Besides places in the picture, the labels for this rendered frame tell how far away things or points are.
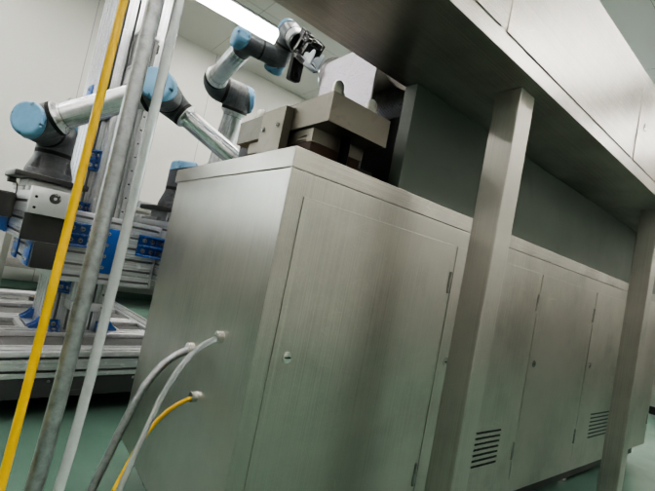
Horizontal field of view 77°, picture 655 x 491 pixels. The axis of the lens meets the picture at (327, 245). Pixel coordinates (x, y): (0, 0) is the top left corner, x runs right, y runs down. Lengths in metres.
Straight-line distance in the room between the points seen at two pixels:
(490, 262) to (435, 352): 0.31
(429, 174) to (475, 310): 0.33
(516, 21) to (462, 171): 0.37
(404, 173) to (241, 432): 0.61
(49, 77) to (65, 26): 0.49
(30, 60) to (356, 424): 4.29
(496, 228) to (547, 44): 0.39
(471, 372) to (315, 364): 0.31
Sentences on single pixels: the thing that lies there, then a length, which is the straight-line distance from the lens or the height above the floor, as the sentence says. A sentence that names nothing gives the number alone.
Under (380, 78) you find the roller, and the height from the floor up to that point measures 1.20.
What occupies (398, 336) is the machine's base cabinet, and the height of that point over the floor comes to 0.57.
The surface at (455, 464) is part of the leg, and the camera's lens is 0.95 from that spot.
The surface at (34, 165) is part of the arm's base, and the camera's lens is 1.81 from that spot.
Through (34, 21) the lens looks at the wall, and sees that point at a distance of 4.82.
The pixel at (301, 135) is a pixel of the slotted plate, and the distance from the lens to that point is 0.90.
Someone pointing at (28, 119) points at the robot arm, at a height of 0.98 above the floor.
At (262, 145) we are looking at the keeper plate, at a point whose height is 0.94.
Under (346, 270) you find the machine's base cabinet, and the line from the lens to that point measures 0.83.
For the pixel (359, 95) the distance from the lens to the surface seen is 1.12.
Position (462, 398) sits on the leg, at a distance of 0.91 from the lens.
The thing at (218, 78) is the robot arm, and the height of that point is 1.37.
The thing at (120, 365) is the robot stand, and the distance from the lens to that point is 1.83.
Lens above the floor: 0.69
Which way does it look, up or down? 3 degrees up
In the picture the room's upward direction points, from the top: 11 degrees clockwise
